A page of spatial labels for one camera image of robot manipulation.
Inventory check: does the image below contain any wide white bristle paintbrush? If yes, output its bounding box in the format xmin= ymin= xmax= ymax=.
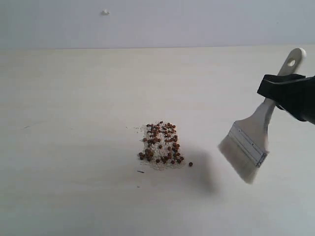
xmin=218 ymin=48 xmax=306 ymax=184

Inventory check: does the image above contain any brown pellets and rice pile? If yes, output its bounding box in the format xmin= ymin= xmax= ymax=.
xmin=135 ymin=120 xmax=193 ymax=171

